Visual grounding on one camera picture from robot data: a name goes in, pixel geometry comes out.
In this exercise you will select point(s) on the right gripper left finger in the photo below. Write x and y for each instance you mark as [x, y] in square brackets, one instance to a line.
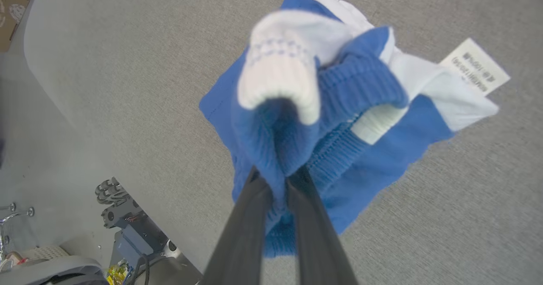
[244, 242]

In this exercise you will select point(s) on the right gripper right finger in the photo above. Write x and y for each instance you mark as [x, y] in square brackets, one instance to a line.
[316, 242]

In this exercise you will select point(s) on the blue and white garment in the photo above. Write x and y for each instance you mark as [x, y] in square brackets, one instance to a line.
[382, 162]

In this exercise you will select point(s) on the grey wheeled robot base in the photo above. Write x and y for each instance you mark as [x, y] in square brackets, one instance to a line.
[135, 234]

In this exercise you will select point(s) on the yellow crumpled wrapper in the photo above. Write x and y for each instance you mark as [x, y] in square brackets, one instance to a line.
[116, 274]

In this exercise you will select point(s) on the grey rounded cover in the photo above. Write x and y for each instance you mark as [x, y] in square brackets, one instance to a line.
[51, 270]

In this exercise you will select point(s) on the white slotted laundry basket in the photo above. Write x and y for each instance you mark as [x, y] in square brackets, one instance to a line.
[46, 252]

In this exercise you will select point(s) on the brown cardboard box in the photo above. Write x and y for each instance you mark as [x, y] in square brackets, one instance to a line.
[12, 5]

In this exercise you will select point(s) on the chrome metal tube frame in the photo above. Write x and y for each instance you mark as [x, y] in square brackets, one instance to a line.
[8, 217]

